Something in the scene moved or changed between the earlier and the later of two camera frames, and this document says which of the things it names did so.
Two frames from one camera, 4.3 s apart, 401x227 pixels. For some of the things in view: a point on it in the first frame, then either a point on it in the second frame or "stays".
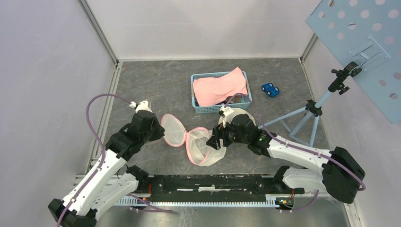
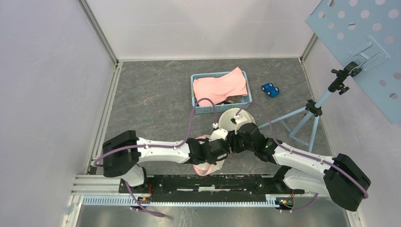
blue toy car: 272,91 stays
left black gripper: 160,130 → 212,160
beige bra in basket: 237,98 stays
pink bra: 210,91 stays
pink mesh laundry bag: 195,138 → 207,169
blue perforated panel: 368,32 stays
